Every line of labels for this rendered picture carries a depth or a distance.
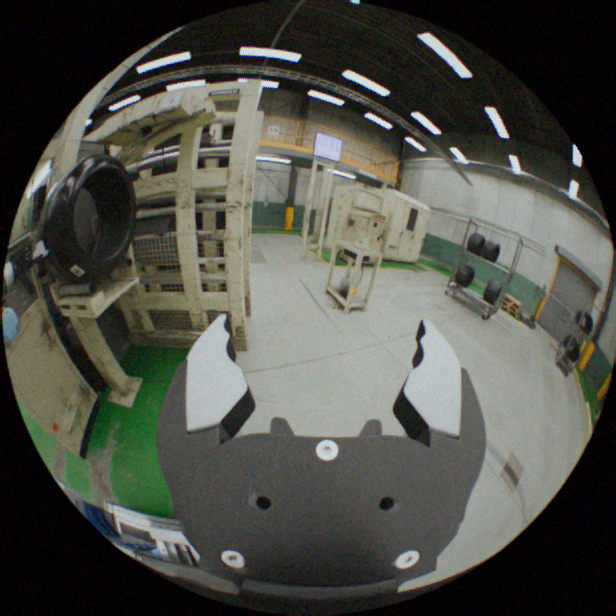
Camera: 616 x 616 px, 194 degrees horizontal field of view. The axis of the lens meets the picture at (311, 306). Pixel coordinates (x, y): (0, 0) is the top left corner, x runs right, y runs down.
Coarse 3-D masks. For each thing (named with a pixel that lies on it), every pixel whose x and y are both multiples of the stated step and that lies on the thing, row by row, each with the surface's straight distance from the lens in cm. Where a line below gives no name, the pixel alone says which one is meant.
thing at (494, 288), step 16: (464, 240) 474; (480, 240) 472; (464, 256) 514; (496, 256) 508; (464, 272) 468; (512, 272) 496; (448, 288) 482; (464, 288) 480; (496, 288) 447; (480, 304) 484; (496, 304) 444
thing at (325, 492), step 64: (256, 448) 6; (320, 448) 6; (384, 448) 6; (192, 512) 6; (256, 512) 6; (320, 512) 5; (384, 512) 6; (448, 512) 7; (256, 576) 6; (320, 576) 6; (384, 576) 6
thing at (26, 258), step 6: (24, 246) 83; (30, 246) 84; (18, 252) 84; (24, 252) 83; (30, 252) 85; (12, 258) 83; (18, 258) 84; (24, 258) 83; (30, 258) 85; (12, 264) 82; (18, 264) 84; (24, 264) 83; (18, 270) 84; (24, 270) 84
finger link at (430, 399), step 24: (432, 336) 11; (432, 360) 10; (456, 360) 10; (408, 384) 8; (432, 384) 8; (456, 384) 9; (408, 408) 8; (432, 408) 8; (456, 408) 8; (408, 432) 8; (456, 432) 8
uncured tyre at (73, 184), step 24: (72, 168) 95; (96, 168) 94; (120, 168) 106; (72, 192) 86; (96, 192) 128; (120, 192) 123; (48, 216) 90; (72, 216) 84; (120, 216) 125; (48, 240) 89; (72, 240) 84; (96, 240) 128; (120, 240) 120; (48, 264) 98; (72, 264) 86; (96, 264) 91
